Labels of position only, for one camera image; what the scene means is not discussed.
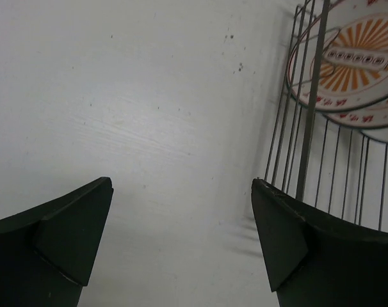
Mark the grey wire dish rack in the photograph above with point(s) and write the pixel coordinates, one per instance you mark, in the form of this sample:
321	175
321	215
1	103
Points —
331	167

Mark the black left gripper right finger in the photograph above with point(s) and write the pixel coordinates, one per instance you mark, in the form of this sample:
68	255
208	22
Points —
315	259

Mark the red rimmed white plate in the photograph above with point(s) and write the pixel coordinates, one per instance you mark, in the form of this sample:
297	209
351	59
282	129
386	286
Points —
372	117

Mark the white plate green rim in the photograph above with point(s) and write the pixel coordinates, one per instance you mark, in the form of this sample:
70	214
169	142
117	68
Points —
379	135

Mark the orange sunburst pattern plate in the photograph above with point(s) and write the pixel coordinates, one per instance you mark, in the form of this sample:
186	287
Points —
354	65

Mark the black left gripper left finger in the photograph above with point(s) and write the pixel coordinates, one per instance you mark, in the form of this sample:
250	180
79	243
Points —
47	253

